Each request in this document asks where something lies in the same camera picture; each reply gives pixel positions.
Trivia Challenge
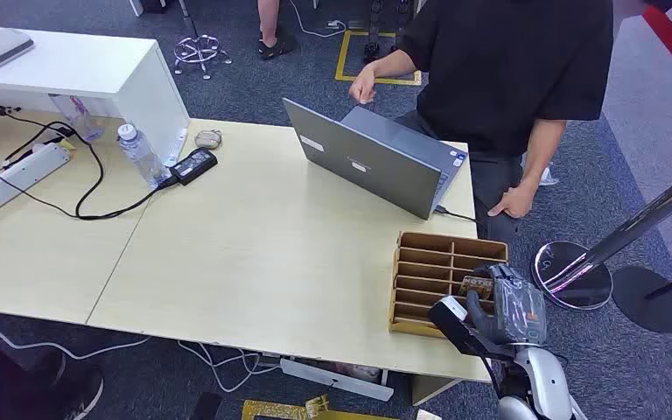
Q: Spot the black white wrist camera box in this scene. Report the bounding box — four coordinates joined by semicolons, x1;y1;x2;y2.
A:
427;295;517;361

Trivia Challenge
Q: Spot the bystander person's leg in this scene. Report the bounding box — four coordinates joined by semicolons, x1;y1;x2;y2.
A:
256;0;298;61

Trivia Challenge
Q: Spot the long white cable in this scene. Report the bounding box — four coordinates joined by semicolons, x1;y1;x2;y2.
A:
0;321;151;361

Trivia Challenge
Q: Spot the black phone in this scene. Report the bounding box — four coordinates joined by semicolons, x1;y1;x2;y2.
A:
189;392;224;420

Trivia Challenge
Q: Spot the black laptop power adapter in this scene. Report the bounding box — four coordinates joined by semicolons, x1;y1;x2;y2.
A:
171;148;220;186

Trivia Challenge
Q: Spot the chrome stool base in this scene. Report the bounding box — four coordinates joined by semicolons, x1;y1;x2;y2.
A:
172;0;234;81

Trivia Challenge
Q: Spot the white floor cable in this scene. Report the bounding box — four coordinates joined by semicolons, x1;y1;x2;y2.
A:
286;0;347;39

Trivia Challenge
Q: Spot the wooden slotted card holder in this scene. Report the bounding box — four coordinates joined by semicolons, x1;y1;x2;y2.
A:
388;231;509;340

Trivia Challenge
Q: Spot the white under-desk power strip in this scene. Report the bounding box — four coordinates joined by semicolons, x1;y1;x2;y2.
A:
279;358;396;403

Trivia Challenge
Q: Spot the clear plastic water bottle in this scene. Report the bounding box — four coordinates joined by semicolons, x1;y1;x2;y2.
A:
117;122;170;190

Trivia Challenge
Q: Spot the crumpled clear plastic bottle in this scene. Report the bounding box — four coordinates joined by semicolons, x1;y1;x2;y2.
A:
48;94;107;144

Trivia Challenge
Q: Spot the person's hand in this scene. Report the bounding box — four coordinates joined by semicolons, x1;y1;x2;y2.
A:
487;184;538;220
348;66;379;106

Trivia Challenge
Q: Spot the brown hotel key card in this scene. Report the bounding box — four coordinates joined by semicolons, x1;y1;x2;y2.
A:
458;276;494;301

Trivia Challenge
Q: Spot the yellow cardboard piece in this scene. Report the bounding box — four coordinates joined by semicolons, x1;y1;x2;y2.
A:
241;395;401;420

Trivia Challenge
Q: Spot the person's left hand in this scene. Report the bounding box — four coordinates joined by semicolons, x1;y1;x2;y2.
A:
487;184;538;220

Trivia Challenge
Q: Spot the black equipment stand leg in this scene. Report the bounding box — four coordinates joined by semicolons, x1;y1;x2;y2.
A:
362;0;385;65
390;0;417;53

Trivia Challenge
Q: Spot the black power cable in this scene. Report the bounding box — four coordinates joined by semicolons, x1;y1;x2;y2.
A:
0;92;180;221

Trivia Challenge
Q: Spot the chrome stanchion pole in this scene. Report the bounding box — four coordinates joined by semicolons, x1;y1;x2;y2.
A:
544;159;672;291

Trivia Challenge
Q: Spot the person's right hand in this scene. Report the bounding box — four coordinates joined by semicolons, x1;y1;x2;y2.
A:
348;66;379;106

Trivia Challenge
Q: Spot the white desk shelf riser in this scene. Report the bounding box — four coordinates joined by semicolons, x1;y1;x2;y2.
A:
0;24;191;169

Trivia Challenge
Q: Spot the tangled white cable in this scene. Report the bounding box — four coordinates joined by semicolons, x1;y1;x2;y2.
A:
176;339;282;394

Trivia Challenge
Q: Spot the grey open laptop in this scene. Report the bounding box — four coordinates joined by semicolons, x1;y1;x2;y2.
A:
282;97;469;221

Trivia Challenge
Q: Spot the black shoe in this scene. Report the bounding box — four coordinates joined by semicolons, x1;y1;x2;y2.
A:
0;330;105;420

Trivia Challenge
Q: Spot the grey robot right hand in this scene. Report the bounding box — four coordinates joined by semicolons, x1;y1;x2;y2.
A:
465;263;549;347

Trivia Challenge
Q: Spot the chrome stanchion base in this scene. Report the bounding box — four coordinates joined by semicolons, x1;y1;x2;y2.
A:
531;241;613;312

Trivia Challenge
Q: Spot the black round stand base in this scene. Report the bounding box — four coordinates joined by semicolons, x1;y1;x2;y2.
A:
611;266;672;334

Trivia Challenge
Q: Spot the small grey earbud case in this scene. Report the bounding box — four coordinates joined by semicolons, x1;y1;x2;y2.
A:
194;129;223;151

